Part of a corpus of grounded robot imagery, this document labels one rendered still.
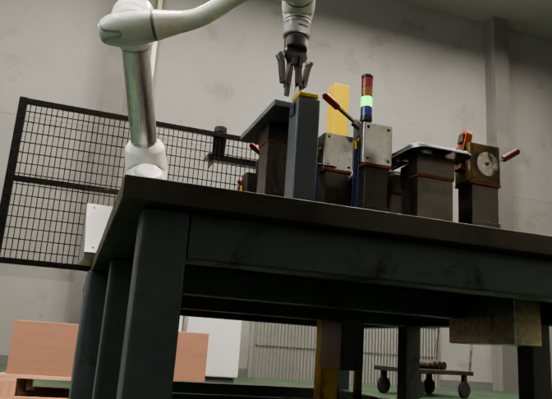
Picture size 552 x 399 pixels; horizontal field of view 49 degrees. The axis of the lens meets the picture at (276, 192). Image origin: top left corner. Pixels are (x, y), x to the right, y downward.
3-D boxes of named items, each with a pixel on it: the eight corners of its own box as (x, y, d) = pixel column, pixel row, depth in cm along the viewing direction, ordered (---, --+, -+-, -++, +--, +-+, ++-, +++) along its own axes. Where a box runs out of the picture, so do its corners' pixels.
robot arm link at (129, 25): (148, 9, 189) (151, -1, 200) (89, 17, 188) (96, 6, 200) (156, 50, 196) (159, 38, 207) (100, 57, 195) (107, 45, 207)
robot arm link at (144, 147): (125, 202, 237) (131, 175, 256) (167, 201, 239) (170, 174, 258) (103, 2, 198) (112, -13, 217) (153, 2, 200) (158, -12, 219)
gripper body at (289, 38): (290, 29, 190) (288, 57, 188) (313, 38, 194) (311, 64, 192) (278, 39, 197) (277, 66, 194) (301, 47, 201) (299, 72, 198)
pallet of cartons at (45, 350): (188, 395, 514) (195, 334, 527) (220, 410, 418) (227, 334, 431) (3, 387, 468) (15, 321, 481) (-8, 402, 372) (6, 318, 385)
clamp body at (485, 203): (513, 271, 171) (509, 149, 180) (471, 266, 167) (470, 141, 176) (493, 274, 179) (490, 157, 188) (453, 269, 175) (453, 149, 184)
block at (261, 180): (283, 262, 186) (292, 125, 197) (259, 259, 184) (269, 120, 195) (273, 265, 195) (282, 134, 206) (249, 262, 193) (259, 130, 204)
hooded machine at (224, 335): (172, 377, 746) (185, 254, 784) (223, 379, 763) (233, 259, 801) (181, 381, 676) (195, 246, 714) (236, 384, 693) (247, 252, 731)
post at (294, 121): (314, 252, 163) (322, 100, 174) (287, 249, 161) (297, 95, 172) (304, 255, 170) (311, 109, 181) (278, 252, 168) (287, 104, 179)
